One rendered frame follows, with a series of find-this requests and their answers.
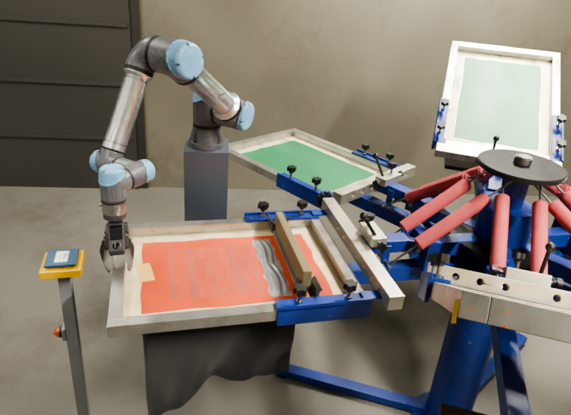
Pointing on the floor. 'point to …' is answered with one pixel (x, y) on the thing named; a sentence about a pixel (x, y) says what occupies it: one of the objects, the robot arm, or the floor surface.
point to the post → (70, 331)
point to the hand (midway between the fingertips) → (119, 270)
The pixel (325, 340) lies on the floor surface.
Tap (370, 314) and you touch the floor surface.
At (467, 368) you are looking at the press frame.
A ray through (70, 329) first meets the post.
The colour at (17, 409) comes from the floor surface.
